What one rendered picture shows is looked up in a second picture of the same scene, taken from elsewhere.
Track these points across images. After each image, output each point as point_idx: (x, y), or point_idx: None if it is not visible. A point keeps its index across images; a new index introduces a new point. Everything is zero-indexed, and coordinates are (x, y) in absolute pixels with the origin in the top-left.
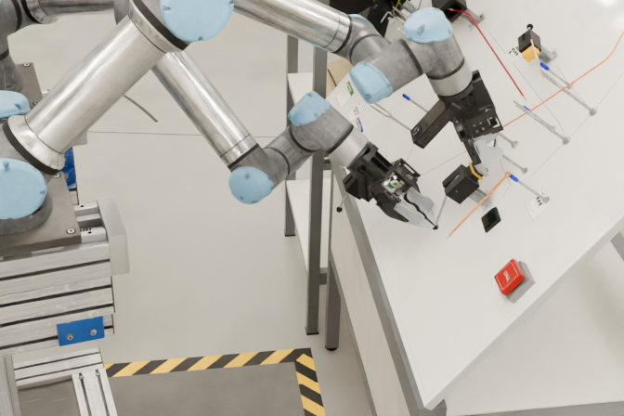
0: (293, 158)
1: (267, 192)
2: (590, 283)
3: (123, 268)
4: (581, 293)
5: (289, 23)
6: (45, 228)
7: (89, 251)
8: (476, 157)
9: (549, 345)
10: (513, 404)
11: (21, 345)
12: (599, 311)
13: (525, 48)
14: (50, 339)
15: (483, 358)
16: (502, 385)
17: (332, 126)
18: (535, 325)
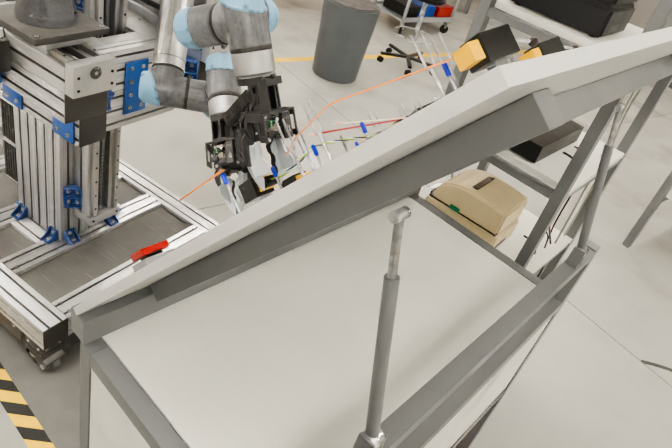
0: (196, 96)
1: (152, 99)
2: (367, 396)
3: (70, 93)
4: (346, 393)
5: None
6: (33, 28)
7: (55, 65)
8: (248, 158)
9: (251, 388)
10: (149, 383)
11: (38, 115)
12: (332, 414)
13: (396, 122)
14: (51, 123)
15: (99, 301)
16: (171, 369)
17: (215, 82)
18: (273, 370)
